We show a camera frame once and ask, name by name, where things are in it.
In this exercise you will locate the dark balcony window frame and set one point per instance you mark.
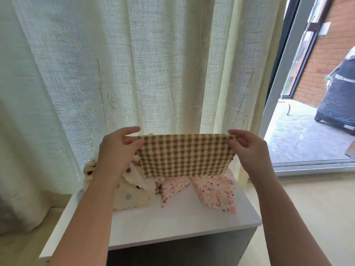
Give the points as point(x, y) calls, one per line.
point(305, 58)

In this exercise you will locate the person's left forearm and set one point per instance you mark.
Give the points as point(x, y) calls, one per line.
point(83, 224)

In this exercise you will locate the brown checked cloth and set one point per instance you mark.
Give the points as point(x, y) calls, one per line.
point(186, 155)

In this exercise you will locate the cream polka dot cloths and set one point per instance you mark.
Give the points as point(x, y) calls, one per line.
point(133, 188)

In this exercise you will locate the white sliding door frame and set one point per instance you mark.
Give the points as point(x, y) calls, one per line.
point(283, 80)

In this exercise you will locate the white linen curtain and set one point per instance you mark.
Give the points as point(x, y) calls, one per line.
point(111, 63)

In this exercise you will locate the white table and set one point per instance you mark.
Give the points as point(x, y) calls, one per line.
point(183, 221)

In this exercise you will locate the brown wooden board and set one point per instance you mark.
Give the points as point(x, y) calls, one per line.
point(350, 149)

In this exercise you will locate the person's right forearm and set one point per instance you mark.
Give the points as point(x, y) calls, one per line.
point(291, 224)

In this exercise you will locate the person's right hand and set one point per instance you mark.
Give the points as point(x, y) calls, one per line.
point(252, 155)

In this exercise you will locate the person's left hand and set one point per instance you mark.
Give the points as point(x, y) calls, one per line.
point(116, 155)

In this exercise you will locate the dark blue tarpaulin cover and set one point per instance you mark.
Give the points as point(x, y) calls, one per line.
point(338, 94)

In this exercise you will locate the pink floral cloths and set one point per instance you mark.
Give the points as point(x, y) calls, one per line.
point(216, 194)

